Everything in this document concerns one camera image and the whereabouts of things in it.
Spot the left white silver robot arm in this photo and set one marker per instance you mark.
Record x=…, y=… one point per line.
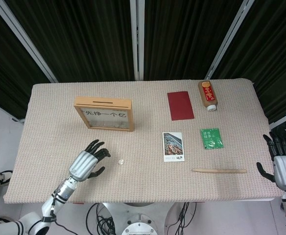
x=62, y=192

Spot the brown bottle with red label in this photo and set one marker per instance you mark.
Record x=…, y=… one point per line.
x=207, y=96

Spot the black divider curtain panel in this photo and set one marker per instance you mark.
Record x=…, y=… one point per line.
x=275, y=49
x=187, y=36
x=1, y=61
x=84, y=36

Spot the green tea sachet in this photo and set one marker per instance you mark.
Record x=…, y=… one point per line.
x=211, y=138

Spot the wooden drumstick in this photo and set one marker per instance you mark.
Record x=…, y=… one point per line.
x=219, y=171

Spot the red paper envelope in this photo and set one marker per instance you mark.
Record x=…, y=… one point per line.
x=181, y=106

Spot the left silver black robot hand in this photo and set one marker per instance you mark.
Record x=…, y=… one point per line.
x=83, y=165

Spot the wooden coin box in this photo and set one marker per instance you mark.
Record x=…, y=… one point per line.
x=84, y=101

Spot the grey round robot base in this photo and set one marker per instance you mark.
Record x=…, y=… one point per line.
x=138, y=222

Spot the black and white sneaker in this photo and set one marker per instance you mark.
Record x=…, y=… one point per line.
x=4, y=176

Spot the white bordered photo postcard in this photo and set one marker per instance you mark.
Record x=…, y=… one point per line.
x=173, y=147

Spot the silver coin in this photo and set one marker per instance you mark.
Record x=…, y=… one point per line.
x=121, y=161

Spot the white divider frame post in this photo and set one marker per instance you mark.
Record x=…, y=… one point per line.
x=229, y=36
x=136, y=36
x=22, y=36

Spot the beige woven tablecloth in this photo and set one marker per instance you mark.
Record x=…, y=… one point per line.
x=145, y=183

